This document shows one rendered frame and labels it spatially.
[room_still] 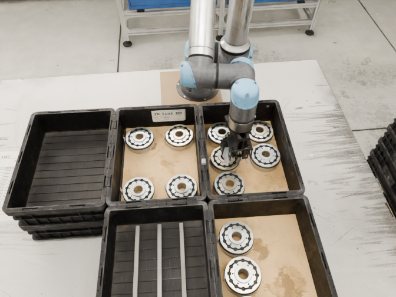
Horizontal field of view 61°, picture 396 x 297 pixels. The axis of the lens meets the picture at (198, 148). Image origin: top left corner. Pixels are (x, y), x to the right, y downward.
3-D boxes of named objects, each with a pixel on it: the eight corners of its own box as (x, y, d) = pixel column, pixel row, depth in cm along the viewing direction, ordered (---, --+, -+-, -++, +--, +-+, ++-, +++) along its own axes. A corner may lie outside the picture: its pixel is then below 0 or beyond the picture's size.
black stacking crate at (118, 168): (122, 129, 131) (116, 108, 122) (197, 125, 132) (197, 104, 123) (114, 223, 107) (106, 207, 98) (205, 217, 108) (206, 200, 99)
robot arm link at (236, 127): (226, 106, 99) (253, 104, 99) (225, 117, 102) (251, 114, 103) (231, 125, 94) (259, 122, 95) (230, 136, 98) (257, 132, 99)
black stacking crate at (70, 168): (44, 133, 129) (32, 113, 120) (121, 129, 131) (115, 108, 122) (18, 229, 106) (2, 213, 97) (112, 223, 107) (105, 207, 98)
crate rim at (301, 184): (197, 107, 124) (197, 103, 122) (277, 103, 126) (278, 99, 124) (207, 203, 100) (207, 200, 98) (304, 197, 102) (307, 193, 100)
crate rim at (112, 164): (116, 112, 123) (115, 107, 121) (197, 107, 124) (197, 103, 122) (106, 210, 99) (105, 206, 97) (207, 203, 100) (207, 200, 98)
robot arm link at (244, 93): (260, 75, 91) (262, 97, 86) (254, 104, 99) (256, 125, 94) (231, 74, 91) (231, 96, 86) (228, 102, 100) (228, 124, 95)
